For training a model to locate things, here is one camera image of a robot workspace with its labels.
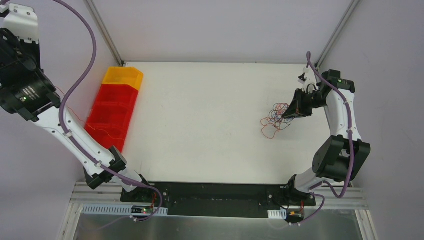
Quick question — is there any yellow plastic bin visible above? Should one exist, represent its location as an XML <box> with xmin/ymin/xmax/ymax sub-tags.
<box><xmin>102</xmin><ymin>66</ymin><xmax>144</xmax><ymax>91</ymax></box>

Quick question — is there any red plastic bin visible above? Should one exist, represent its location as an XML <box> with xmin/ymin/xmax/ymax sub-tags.
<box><xmin>94</xmin><ymin>84</ymin><xmax>139</xmax><ymax>106</ymax></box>
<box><xmin>84</xmin><ymin>123</ymin><xmax>128</xmax><ymax>152</ymax></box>
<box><xmin>86</xmin><ymin>102</ymin><xmax>134</xmax><ymax>129</ymax></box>

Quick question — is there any slotted cable duct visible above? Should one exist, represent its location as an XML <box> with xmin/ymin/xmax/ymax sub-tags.
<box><xmin>81</xmin><ymin>204</ymin><xmax>157</xmax><ymax>217</ymax></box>
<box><xmin>267</xmin><ymin>209</ymin><xmax>287</xmax><ymax>220</ymax></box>

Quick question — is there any aluminium frame rail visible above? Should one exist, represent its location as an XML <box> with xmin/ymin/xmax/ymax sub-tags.
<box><xmin>70</xmin><ymin>182</ymin><xmax>369</xmax><ymax>210</ymax></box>

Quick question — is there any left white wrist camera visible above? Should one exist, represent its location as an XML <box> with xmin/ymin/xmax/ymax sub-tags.
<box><xmin>0</xmin><ymin>3</ymin><xmax>40</xmax><ymax>45</ymax></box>

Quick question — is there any right slotted cable duct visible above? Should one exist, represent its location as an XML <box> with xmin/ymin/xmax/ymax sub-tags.
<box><xmin>267</xmin><ymin>209</ymin><xmax>287</xmax><ymax>220</ymax></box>

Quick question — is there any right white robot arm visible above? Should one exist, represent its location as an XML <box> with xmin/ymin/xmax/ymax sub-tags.
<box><xmin>282</xmin><ymin>69</ymin><xmax>371</xmax><ymax>205</ymax></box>

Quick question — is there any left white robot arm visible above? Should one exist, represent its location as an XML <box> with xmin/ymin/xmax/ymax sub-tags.
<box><xmin>0</xmin><ymin>28</ymin><xmax>153</xmax><ymax>203</ymax></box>

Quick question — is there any red plastic bin middle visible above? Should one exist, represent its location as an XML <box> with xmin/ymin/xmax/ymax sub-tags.
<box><xmin>86</xmin><ymin>102</ymin><xmax>134</xmax><ymax>129</ymax></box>

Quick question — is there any left slotted cable duct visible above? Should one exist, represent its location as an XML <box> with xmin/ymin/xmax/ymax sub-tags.
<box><xmin>81</xmin><ymin>204</ymin><xmax>157</xmax><ymax>217</ymax></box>

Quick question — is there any red plastic bin near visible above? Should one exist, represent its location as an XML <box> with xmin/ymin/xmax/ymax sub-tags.
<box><xmin>84</xmin><ymin>123</ymin><xmax>128</xmax><ymax>152</ymax></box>

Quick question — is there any red plastic bin far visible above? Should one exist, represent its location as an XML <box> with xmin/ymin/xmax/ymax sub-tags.
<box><xmin>94</xmin><ymin>84</ymin><xmax>139</xmax><ymax>106</ymax></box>

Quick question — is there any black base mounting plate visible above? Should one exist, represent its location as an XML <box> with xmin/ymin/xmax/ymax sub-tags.
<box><xmin>120</xmin><ymin>181</ymin><xmax>316</xmax><ymax>218</ymax></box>

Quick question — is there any brown wire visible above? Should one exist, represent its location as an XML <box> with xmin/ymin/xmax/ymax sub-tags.
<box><xmin>268</xmin><ymin>107</ymin><xmax>294</xmax><ymax>128</ymax></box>

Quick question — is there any orange wire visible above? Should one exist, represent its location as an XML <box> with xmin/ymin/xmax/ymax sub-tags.
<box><xmin>54</xmin><ymin>86</ymin><xmax>127</xmax><ymax>142</ymax></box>

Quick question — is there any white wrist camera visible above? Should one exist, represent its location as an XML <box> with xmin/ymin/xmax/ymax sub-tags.
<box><xmin>0</xmin><ymin>3</ymin><xmax>40</xmax><ymax>45</ymax></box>
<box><xmin>297</xmin><ymin>67</ymin><xmax>314</xmax><ymax>87</ymax></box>

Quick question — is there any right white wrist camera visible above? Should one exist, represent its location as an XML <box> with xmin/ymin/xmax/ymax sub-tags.
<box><xmin>297</xmin><ymin>67</ymin><xmax>314</xmax><ymax>87</ymax></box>

